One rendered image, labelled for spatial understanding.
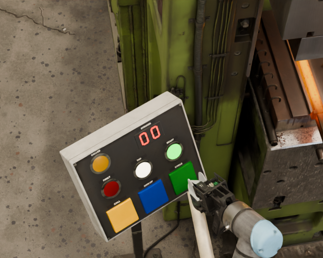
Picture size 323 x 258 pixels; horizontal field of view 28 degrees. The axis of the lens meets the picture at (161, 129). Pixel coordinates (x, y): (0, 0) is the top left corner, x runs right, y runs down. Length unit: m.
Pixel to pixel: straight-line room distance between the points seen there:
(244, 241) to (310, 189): 0.84
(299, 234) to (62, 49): 1.52
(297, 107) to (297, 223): 0.85
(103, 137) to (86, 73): 1.62
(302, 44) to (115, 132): 0.52
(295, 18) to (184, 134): 0.44
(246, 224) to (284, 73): 0.67
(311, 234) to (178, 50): 1.25
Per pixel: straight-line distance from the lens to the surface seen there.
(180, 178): 1.79
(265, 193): 2.25
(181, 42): 1.77
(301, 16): 1.58
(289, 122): 1.98
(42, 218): 2.89
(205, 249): 2.11
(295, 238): 2.77
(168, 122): 1.70
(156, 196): 1.77
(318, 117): 1.95
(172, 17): 1.69
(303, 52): 1.70
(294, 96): 2.00
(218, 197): 1.62
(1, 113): 3.20
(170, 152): 1.74
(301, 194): 2.34
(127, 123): 1.68
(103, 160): 1.65
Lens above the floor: 2.61
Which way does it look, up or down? 59 degrees down
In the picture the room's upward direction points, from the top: straight up
